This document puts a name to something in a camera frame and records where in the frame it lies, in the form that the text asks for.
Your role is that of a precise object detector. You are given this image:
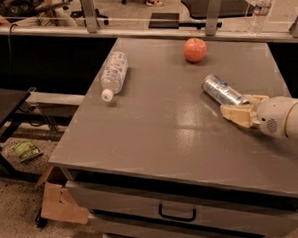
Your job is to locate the black drawer handle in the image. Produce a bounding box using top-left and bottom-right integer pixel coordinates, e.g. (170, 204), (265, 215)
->
(158, 203), (197, 222)

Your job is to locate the silver redbull can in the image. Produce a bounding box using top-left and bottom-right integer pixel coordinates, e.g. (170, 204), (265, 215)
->
(201, 75), (248, 106)

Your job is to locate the black flat base plate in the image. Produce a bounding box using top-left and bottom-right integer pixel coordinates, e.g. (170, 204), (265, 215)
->
(148, 12), (180, 29)

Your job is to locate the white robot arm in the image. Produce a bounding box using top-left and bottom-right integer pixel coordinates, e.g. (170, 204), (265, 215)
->
(220, 95), (298, 140)

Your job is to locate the grey drawer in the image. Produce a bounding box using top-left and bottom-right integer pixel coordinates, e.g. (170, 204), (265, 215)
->
(88, 204), (266, 238)
(66, 181), (298, 238)

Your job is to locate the green snack bag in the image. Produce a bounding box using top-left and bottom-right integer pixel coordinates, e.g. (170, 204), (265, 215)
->
(12, 141), (43, 163)

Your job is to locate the red apple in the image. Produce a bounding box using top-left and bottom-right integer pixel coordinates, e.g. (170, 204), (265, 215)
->
(183, 37), (207, 63)

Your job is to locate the upright water bottle background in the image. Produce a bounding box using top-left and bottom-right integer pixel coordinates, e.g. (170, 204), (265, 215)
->
(248, 0), (273, 36)

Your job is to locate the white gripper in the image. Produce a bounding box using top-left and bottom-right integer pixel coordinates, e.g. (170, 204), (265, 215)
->
(220, 94), (298, 138)

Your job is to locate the black side table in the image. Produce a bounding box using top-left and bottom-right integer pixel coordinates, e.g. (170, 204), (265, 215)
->
(0, 84), (36, 177)

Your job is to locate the clear plastic bottle blue label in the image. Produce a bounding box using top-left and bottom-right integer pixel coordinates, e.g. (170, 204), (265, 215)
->
(100, 51), (128, 102)

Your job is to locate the brown cardboard piece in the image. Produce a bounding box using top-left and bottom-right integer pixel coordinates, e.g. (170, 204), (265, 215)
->
(35, 165), (89, 225)

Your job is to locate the grey metal railing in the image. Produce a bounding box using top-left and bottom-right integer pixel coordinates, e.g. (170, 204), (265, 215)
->
(0, 0), (298, 43)

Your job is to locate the grey top drawer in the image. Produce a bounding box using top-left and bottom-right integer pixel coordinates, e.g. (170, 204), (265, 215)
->
(66, 181), (298, 238)

